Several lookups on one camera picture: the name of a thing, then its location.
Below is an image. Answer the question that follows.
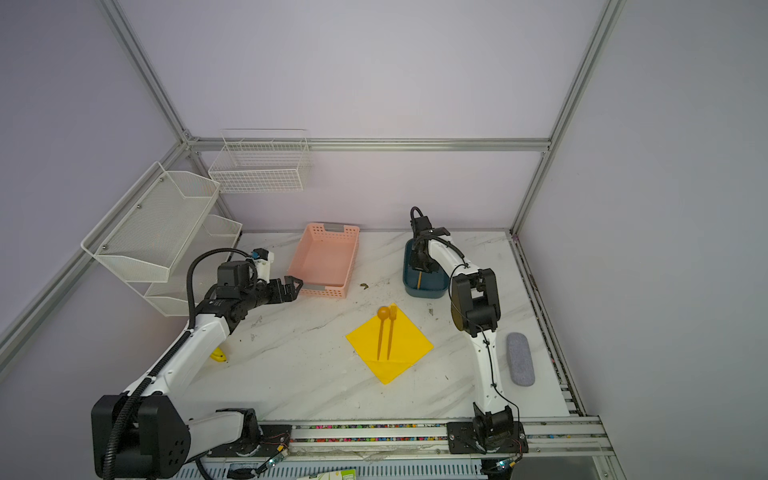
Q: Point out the yellow plastic knife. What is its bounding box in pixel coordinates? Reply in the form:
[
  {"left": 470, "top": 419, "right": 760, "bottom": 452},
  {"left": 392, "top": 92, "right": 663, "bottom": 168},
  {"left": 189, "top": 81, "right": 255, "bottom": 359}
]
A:
[{"left": 387, "top": 304, "right": 399, "bottom": 360}]

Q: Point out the yellow plastic spoon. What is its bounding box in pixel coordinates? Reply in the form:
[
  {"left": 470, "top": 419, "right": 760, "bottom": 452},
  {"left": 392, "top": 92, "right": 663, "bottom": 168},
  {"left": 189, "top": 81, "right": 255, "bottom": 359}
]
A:
[{"left": 377, "top": 306, "right": 390, "bottom": 360}]

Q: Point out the yellow paper napkin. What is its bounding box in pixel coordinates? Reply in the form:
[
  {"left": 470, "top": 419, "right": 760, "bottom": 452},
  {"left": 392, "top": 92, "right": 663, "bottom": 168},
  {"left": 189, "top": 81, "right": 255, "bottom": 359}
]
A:
[{"left": 346, "top": 304, "right": 434, "bottom": 385}]

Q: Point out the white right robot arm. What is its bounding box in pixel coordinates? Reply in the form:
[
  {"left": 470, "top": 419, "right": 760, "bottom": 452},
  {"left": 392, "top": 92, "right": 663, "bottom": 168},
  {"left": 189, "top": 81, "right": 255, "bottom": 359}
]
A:
[{"left": 405, "top": 206, "right": 519, "bottom": 453}]

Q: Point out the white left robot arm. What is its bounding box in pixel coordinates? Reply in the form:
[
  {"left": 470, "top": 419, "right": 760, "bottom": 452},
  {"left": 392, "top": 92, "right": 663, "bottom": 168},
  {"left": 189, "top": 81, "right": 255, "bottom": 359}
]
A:
[{"left": 91, "top": 248, "right": 304, "bottom": 479}]

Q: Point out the pink perforated plastic basket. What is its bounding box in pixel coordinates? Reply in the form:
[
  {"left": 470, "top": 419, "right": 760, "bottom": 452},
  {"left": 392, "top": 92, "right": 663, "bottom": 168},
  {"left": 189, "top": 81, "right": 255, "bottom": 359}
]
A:
[{"left": 287, "top": 223, "right": 360, "bottom": 299}]

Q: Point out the teal oval plastic tub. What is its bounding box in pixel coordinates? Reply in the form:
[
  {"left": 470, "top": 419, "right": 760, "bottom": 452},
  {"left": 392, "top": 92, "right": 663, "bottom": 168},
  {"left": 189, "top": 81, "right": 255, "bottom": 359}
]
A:
[{"left": 402, "top": 239, "right": 450, "bottom": 299}]

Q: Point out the yellow banana toy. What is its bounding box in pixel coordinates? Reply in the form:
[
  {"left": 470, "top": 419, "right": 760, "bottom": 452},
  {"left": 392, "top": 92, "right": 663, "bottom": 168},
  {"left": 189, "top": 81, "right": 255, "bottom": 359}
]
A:
[{"left": 210, "top": 347, "right": 228, "bottom": 363}]

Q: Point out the white mesh shelf lower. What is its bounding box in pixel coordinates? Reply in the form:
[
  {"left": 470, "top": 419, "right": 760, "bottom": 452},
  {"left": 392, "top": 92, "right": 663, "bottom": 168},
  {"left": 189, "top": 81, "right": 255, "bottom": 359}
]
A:
[{"left": 143, "top": 214, "right": 244, "bottom": 318}]

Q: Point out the white mesh shelf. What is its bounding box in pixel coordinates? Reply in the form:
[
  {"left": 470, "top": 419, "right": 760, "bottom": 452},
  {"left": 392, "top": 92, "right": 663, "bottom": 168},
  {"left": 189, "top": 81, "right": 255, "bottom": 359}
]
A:
[
  {"left": 81, "top": 162, "right": 220, "bottom": 283},
  {"left": 143, "top": 214, "right": 244, "bottom": 318}
]

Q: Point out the white mesh shelf upper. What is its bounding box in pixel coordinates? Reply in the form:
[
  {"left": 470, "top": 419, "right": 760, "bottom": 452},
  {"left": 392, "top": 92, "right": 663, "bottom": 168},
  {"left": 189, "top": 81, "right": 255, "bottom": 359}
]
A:
[{"left": 81, "top": 162, "right": 220, "bottom": 283}]

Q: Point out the grey oval case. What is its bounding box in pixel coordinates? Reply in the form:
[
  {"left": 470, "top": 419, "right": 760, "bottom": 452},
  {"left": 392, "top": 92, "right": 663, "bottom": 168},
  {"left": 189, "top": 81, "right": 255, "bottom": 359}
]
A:
[{"left": 506, "top": 332, "right": 536, "bottom": 387}]

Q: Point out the white wire wall basket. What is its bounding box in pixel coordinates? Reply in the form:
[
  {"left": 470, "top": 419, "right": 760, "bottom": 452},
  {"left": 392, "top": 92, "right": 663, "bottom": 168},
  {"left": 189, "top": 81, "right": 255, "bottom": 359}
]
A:
[{"left": 208, "top": 129, "right": 312, "bottom": 194}]

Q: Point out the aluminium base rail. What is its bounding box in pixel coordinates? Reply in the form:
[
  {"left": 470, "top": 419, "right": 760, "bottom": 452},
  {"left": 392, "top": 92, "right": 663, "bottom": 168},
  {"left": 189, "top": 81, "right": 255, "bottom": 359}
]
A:
[{"left": 167, "top": 415, "right": 616, "bottom": 463}]

